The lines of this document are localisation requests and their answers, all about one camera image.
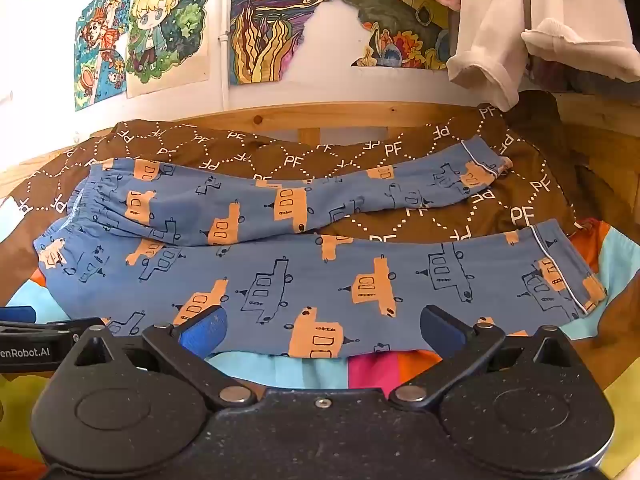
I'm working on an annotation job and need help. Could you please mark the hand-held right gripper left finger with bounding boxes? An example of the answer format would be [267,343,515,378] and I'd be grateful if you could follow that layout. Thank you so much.
[75,305,257,409]

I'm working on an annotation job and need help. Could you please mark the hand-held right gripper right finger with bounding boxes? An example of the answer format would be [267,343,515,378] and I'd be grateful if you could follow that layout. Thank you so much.
[389,305,581,411]

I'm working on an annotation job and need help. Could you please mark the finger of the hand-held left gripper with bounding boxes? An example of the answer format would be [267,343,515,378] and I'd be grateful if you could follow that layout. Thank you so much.
[0,305,104,337]

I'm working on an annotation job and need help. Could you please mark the blue patterned pants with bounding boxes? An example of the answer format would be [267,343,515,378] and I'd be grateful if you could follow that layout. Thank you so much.
[33,137,608,360]

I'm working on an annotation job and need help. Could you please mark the colourful striped bed sheet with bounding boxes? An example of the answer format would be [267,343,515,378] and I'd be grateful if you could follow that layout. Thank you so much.
[0,197,640,480]

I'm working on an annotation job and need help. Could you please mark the brown patterned blanket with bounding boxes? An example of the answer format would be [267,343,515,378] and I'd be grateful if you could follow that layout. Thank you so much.
[0,102,583,301]

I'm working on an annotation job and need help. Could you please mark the dark clothes pile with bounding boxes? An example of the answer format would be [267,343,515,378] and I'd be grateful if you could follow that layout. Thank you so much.
[525,52,640,97]

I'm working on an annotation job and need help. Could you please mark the white hanging garment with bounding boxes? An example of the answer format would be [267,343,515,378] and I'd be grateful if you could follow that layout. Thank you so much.
[446,0,640,112]

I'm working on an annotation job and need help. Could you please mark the wooden bed frame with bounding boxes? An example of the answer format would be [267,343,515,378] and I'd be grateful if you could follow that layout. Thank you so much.
[0,92,640,391]

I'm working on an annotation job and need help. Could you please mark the white wall pipe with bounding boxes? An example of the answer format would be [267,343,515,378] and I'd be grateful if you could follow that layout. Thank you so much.
[217,31,231,111]

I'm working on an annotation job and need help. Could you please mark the orange figure wall poster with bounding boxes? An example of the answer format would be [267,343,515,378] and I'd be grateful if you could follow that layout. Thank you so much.
[74,0,132,112]

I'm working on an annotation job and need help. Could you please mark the torn colourful wall poster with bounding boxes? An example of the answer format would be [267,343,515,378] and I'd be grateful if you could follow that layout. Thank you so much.
[337,0,453,72]

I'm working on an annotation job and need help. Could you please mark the blond figure wall poster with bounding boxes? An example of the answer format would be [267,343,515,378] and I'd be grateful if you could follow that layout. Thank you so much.
[125,0,211,99]

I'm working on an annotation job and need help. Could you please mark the swirly colourful wall poster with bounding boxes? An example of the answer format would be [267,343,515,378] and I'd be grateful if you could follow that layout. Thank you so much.
[230,0,342,86]

